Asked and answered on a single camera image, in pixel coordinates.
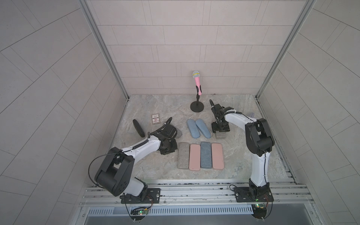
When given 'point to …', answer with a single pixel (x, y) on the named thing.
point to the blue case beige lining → (204, 128)
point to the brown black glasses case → (138, 128)
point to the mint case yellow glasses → (183, 155)
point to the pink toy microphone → (196, 74)
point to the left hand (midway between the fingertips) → (177, 148)
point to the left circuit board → (139, 211)
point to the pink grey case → (217, 156)
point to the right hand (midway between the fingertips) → (218, 130)
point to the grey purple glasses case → (252, 115)
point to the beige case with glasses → (179, 134)
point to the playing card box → (155, 119)
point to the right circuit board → (259, 210)
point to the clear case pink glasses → (193, 128)
